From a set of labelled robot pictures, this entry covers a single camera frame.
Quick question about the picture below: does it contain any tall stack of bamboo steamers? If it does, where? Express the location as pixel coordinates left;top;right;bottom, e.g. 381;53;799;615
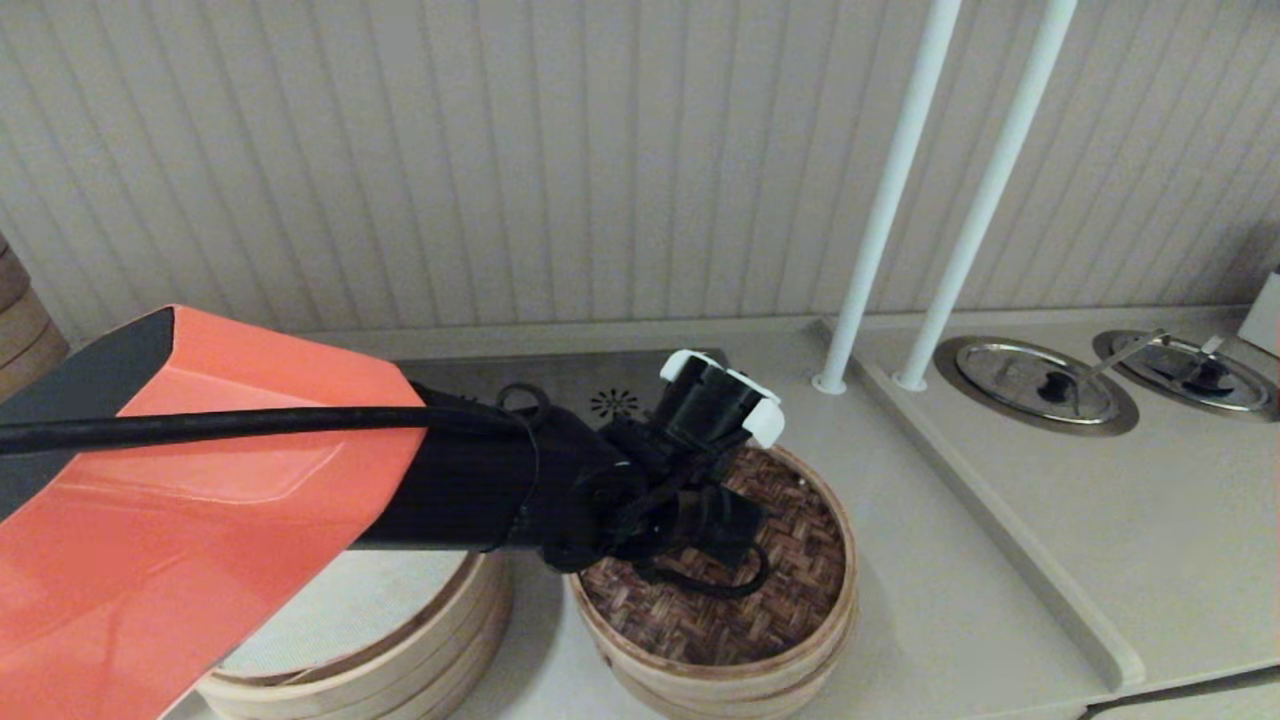
0;235;71;403

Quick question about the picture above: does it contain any white metal pole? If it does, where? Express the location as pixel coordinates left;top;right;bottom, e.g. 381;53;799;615
892;0;1079;394
812;0;963;397

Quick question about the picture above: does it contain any woven bamboo steamer lid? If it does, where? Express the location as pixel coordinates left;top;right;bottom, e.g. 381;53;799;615
566;445;860;669

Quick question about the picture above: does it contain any small bamboo steamer basket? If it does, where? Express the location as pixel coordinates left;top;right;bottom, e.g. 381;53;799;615
568;590;859;720

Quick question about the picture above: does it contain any perforated stainless steel steam plate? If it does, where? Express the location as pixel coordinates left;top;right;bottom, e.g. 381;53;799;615
393;350;777;471

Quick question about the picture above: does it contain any long black arm cable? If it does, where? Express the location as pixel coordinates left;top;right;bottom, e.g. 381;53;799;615
0;384;553;459

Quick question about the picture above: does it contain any white container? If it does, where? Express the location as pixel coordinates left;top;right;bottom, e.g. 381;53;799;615
1236;262;1280;361

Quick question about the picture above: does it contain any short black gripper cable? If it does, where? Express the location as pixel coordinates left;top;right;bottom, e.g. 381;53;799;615
632;542;773;602

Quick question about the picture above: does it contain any bamboo steamer basket with liner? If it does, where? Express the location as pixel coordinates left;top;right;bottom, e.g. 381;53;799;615
195;548;514;720

